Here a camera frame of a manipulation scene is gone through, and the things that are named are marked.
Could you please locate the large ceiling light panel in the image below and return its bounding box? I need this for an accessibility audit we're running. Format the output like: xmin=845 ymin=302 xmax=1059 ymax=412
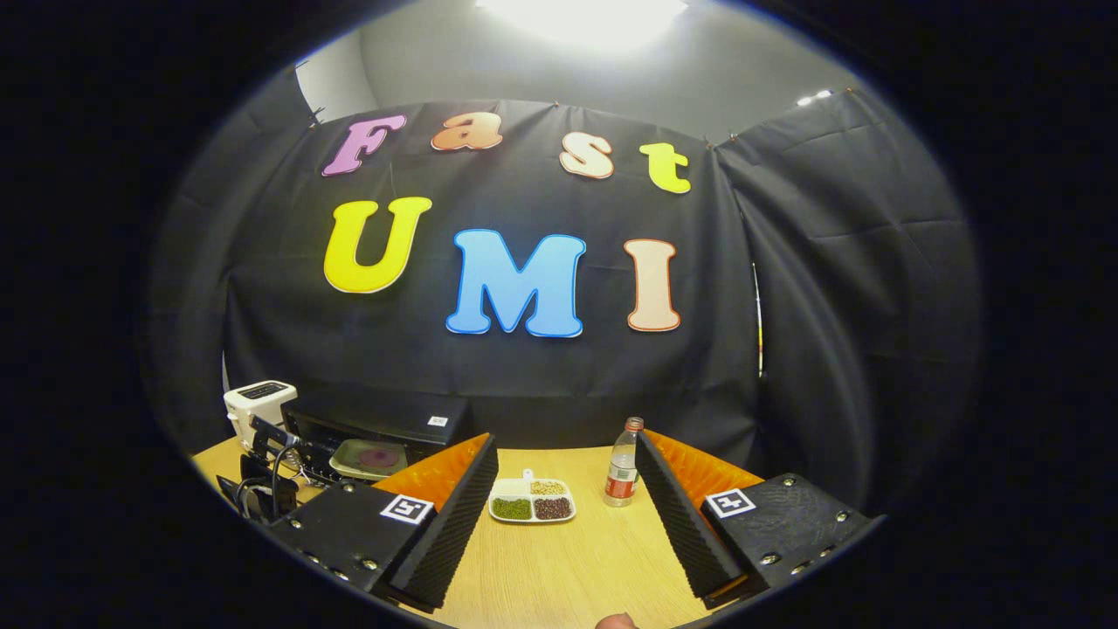
xmin=476 ymin=0 xmax=691 ymax=49

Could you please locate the clear bottle with red label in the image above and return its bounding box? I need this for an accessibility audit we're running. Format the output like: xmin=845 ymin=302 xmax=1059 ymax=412
xmin=604 ymin=416 xmax=646 ymax=508

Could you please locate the white toaster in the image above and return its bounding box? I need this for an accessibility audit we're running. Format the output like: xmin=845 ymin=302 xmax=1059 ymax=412
xmin=224 ymin=380 xmax=299 ymax=451

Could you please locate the black backdrop cloth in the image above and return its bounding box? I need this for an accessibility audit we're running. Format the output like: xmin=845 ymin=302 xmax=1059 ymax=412
xmin=148 ymin=70 xmax=983 ymax=516

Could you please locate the white divided dish of beans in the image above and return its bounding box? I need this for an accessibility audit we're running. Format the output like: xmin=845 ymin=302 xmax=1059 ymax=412
xmin=487 ymin=469 xmax=578 ymax=525

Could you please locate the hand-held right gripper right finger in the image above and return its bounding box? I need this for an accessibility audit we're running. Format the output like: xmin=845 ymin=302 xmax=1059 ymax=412
xmin=635 ymin=428 xmax=885 ymax=611

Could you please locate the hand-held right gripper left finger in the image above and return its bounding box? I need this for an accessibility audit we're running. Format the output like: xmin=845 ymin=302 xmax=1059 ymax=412
xmin=269 ymin=432 xmax=500 ymax=612

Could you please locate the black electric oven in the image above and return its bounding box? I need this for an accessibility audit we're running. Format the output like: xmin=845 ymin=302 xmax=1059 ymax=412
xmin=278 ymin=391 xmax=474 ymax=488

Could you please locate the plate of pink food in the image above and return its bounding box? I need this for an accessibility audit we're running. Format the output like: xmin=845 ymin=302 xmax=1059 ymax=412
xmin=328 ymin=439 xmax=409 ymax=480

